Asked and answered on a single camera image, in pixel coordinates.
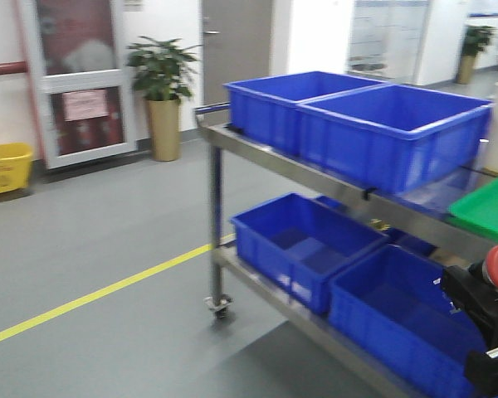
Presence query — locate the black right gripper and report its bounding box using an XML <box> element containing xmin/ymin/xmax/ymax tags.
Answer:
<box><xmin>440</xmin><ymin>265</ymin><xmax>498</xmax><ymax>397</ymax></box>

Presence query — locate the blue bin cart bottom right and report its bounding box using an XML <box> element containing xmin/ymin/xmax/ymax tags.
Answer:
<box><xmin>328</xmin><ymin>245</ymin><xmax>485</xmax><ymax>397</ymax></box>

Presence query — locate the blue bin cart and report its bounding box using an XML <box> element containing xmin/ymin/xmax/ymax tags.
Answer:
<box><xmin>328</xmin><ymin>245</ymin><xmax>485</xmax><ymax>397</ymax></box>
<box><xmin>299</xmin><ymin>85</ymin><xmax>492</xmax><ymax>194</ymax></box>
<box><xmin>231</xmin><ymin>193</ymin><xmax>389</xmax><ymax>314</ymax></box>
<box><xmin>223</xmin><ymin>71</ymin><xmax>383</xmax><ymax>156</ymax></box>

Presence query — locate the green plastic tray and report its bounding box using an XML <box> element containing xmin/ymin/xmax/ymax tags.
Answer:
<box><xmin>448</xmin><ymin>178</ymin><xmax>498</xmax><ymax>242</ymax></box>

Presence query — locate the blue bin cart bottom left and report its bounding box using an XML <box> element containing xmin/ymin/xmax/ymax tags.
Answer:
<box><xmin>231</xmin><ymin>193</ymin><xmax>389</xmax><ymax>314</ymax></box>

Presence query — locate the blue bin cart top right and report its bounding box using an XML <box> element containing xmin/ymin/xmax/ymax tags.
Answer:
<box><xmin>299</xmin><ymin>85</ymin><xmax>492</xmax><ymax>194</ymax></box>

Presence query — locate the steel trolley cart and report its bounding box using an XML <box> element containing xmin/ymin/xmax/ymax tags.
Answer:
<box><xmin>194</xmin><ymin>103</ymin><xmax>497</xmax><ymax>397</ymax></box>

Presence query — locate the blue bin cart top left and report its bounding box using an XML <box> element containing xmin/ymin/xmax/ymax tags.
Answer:
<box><xmin>223</xmin><ymin>71</ymin><xmax>383</xmax><ymax>156</ymax></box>

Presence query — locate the potted plant gold pot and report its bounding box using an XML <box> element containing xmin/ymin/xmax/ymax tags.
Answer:
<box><xmin>127</xmin><ymin>36</ymin><xmax>200</xmax><ymax>162</ymax></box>

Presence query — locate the yellow mop bucket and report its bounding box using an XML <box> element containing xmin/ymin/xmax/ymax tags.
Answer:
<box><xmin>0</xmin><ymin>143</ymin><xmax>33</xmax><ymax>194</ymax></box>

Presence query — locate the fire cabinet door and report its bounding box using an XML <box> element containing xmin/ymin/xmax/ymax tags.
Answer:
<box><xmin>16</xmin><ymin>1</ymin><xmax>137</xmax><ymax>169</ymax></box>

